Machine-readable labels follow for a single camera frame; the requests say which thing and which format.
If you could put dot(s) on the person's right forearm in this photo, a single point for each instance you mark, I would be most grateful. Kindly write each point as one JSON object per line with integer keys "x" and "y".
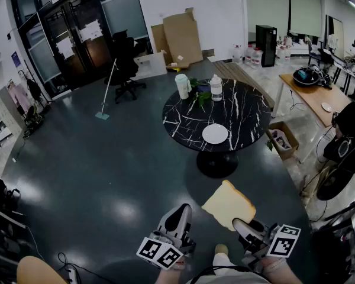
{"x": 281, "y": 277}

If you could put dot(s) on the pink hanging garment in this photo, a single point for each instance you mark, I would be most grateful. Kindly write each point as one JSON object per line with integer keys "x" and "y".
{"x": 19, "y": 96}

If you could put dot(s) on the wooden slatted bench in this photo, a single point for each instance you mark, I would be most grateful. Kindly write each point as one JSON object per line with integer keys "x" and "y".
{"x": 239, "y": 72}

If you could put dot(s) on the dark blue chair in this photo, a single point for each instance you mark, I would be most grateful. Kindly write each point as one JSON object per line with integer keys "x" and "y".
{"x": 319, "y": 55}

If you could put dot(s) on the white standing board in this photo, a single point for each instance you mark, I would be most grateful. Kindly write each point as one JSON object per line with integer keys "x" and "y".
{"x": 335, "y": 31}

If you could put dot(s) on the black equipment rack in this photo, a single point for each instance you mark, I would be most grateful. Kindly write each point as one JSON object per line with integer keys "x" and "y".
{"x": 3, "y": 217}

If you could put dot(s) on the clear water jug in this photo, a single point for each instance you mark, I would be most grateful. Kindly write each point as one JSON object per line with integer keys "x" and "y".
{"x": 280, "y": 56}
{"x": 248, "y": 54}
{"x": 287, "y": 55}
{"x": 237, "y": 54}
{"x": 256, "y": 59}

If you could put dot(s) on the small brown cardboard sheet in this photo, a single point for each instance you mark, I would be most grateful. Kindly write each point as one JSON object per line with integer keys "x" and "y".
{"x": 159, "y": 43}

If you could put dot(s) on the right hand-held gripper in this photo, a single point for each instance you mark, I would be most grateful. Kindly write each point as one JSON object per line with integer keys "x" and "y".
{"x": 281, "y": 242}

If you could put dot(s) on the black office chair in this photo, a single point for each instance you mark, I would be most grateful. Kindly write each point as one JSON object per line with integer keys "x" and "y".
{"x": 124, "y": 58}

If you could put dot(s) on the pale wrist band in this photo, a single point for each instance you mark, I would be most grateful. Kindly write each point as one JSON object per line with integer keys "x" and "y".
{"x": 275, "y": 265}

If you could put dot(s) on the open cardboard box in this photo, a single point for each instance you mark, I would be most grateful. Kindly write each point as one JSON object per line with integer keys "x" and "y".
{"x": 290, "y": 138}

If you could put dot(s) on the black coat rack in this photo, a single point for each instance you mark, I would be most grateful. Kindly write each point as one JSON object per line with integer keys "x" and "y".
{"x": 34, "y": 90}

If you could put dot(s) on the person's right beige shoe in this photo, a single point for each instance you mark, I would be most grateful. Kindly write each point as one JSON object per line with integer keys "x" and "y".
{"x": 222, "y": 249}

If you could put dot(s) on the wooden desk white legs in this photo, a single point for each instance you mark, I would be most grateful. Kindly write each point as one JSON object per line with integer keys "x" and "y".
{"x": 310, "y": 96}

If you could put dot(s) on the large brown cardboard sheet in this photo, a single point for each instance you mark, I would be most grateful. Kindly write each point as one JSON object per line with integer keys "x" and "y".
{"x": 182, "y": 37}

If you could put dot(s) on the clear jar white lid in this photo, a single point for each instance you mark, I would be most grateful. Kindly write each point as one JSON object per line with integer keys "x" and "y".
{"x": 216, "y": 89}

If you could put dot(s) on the pale toast bread slice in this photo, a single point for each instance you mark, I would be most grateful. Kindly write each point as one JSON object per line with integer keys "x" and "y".
{"x": 225, "y": 206}

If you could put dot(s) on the mint green lidded canister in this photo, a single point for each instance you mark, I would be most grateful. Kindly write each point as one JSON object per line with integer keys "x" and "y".
{"x": 182, "y": 87}

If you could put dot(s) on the white cabinet panel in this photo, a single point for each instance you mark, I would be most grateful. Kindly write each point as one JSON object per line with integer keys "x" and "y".
{"x": 151, "y": 65}

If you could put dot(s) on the black framed glass door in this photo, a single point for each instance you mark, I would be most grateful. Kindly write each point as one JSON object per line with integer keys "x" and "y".
{"x": 62, "y": 25}

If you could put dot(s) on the black helmet blue lining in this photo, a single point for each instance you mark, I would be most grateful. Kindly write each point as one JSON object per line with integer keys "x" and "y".
{"x": 306, "y": 81}

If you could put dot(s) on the tan rounded seat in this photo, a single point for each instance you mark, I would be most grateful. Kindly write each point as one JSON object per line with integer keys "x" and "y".
{"x": 38, "y": 272}

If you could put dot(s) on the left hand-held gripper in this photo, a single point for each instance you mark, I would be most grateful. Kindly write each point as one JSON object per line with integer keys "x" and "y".
{"x": 162, "y": 247}

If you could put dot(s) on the white paper sheet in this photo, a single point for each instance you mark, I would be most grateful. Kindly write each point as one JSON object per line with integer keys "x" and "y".
{"x": 65, "y": 48}
{"x": 91, "y": 30}

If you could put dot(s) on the blue wall poster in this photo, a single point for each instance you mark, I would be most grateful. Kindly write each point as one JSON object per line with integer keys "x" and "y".
{"x": 16, "y": 59}

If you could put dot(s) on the white roller blind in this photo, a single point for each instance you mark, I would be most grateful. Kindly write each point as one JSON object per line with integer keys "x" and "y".
{"x": 305, "y": 9}

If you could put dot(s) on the white round plate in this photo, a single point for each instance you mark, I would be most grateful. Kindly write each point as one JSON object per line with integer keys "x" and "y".
{"x": 215, "y": 134}

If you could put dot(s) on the mop with green head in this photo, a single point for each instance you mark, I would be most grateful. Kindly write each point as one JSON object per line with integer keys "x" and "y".
{"x": 102, "y": 116}

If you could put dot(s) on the dark blue cloth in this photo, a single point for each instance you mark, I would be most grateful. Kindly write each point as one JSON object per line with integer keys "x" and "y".
{"x": 204, "y": 89}

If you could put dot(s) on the black round stool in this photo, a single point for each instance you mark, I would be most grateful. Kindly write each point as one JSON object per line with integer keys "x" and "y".
{"x": 334, "y": 186}

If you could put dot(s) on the flat cardboard piece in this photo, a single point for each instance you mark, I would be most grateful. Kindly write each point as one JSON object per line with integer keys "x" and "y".
{"x": 177, "y": 65}

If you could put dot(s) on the white power strip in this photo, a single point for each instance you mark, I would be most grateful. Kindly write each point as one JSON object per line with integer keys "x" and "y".
{"x": 72, "y": 277}

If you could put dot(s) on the person's white trousers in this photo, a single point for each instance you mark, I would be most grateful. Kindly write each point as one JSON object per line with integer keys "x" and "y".
{"x": 225, "y": 260}

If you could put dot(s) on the black table pedestal base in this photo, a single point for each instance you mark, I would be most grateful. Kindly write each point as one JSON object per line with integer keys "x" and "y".
{"x": 216, "y": 164}

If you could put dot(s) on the person's left forearm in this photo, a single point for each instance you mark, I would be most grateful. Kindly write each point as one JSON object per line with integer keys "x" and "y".
{"x": 171, "y": 277}

